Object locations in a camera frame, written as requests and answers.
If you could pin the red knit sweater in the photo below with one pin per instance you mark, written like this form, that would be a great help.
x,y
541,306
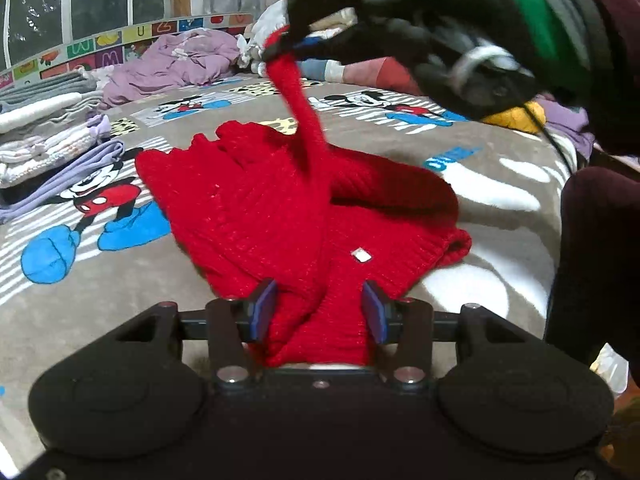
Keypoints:
x,y
260,210

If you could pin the cartoon mouse printed blanket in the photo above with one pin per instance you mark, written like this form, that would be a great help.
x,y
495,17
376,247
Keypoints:
x,y
500,200

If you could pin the light purple garment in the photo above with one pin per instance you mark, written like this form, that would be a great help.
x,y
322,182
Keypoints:
x,y
565,120

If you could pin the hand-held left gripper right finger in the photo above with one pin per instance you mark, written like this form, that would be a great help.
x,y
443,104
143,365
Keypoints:
x,y
374,312

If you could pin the cream ruffled quilt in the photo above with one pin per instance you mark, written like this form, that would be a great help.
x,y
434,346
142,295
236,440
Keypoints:
x,y
330,22

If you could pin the person's leg in maroon trousers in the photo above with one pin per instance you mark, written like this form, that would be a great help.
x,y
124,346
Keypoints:
x,y
595,260

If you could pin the white plastic bag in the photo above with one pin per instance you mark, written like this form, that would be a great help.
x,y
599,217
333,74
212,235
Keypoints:
x,y
612,367

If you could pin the yellow garment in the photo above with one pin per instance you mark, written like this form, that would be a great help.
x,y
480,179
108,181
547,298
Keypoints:
x,y
515,117

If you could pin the white crumpled duvet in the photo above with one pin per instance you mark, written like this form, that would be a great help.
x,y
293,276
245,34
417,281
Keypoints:
x,y
260,35

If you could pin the grey towel folded clothes stack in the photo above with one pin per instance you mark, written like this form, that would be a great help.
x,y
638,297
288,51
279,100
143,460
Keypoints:
x,y
50,130

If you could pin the plastic sheet with white trim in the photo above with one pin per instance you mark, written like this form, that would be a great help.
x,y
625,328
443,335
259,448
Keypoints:
x,y
50,5

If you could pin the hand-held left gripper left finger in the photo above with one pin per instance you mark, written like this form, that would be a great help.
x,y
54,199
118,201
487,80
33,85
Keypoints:
x,y
264,310

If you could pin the purple floral duvet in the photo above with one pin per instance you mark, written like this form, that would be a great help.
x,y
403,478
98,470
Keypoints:
x,y
190,60

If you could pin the colourful picture headboard panel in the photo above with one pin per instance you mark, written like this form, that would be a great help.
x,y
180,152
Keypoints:
x,y
100,45

